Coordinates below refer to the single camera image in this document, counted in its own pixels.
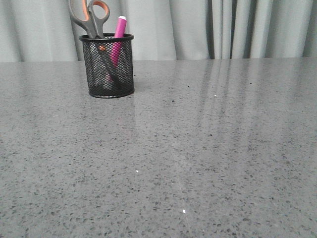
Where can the pink marker pen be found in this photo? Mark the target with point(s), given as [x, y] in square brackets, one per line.
[120, 27]

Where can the grey orange scissors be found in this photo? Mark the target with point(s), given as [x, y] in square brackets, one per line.
[93, 25]

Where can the black mesh pen holder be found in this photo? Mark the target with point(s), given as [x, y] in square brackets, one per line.
[97, 72]

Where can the grey curtain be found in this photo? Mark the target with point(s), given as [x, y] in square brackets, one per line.
[41, 30]

